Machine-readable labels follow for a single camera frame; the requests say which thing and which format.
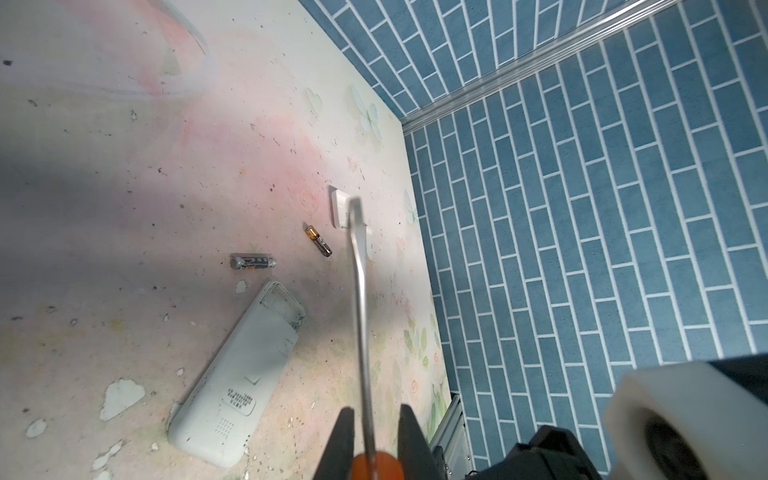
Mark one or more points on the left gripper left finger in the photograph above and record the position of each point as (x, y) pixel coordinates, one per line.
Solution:
(336, 460)

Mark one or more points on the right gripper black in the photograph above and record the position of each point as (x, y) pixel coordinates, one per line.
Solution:
(553, 453)

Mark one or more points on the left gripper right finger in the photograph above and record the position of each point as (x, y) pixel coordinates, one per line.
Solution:
(413, 451)

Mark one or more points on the orange black screwdriver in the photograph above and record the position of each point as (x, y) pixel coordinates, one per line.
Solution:
(372, 464)

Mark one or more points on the grey white remote control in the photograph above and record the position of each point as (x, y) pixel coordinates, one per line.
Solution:
(222, 412)

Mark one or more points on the black AA battery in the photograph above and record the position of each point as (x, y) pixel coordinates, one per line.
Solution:
(252, 262)
(318, 240)

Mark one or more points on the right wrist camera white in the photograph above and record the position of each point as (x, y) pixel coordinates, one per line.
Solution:
(694, 420)

